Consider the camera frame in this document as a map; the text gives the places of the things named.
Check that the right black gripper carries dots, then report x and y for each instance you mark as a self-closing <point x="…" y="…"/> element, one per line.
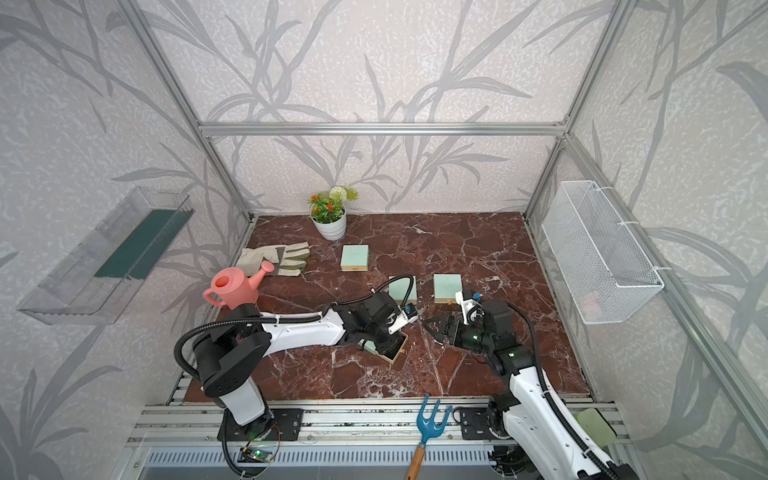
<point x="447" y="322"/>

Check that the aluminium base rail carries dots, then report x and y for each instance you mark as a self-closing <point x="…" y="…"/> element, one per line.
<point x="342" y="432"/>

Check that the blue hand rake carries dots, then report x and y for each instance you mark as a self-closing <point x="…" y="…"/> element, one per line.
<point x="429" y="429"/>

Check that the potted plant white pot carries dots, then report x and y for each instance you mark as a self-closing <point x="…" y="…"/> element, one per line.
<point x="328" y="211"/>

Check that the green work glove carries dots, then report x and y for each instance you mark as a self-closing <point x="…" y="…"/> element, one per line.
<point x="596" y="427"/>

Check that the clear plastic wall shelf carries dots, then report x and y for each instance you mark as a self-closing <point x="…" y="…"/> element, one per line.
<point x="95" y="283"/>

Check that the mint drawer jewelry box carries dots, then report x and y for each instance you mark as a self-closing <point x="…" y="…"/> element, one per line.
<point x="404" y="290"/>

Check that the pink watering can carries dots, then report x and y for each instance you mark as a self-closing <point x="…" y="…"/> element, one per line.
<point x="232" y="288"/>

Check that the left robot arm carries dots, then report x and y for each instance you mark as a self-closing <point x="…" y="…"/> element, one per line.
<point x="223" y="355"/>

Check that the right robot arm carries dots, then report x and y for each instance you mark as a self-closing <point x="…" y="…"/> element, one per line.
<point x="531" y="412"/>

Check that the beige gardening gloves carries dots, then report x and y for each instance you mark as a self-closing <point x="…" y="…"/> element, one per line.
<point x="288" y="260"/>

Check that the white wire mesh basket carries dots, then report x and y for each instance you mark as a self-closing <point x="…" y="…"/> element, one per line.
<point x="607" y="272"/>

